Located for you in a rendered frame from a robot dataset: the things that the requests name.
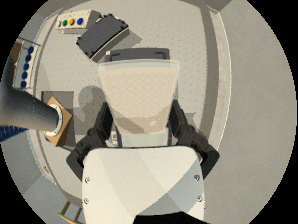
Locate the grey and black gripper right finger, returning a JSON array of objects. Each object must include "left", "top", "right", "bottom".
[{"left": 169, "top": 100, "right": 220, "bottom": 180}]

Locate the beige button panel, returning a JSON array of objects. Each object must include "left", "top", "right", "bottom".
[{"left": 55, "top": 10, "right": 103, "bottom": 34}]

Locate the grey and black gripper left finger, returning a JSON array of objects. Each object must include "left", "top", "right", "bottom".
[{"left": 66, "top": 102, "right": 113, "bottom": 182}]

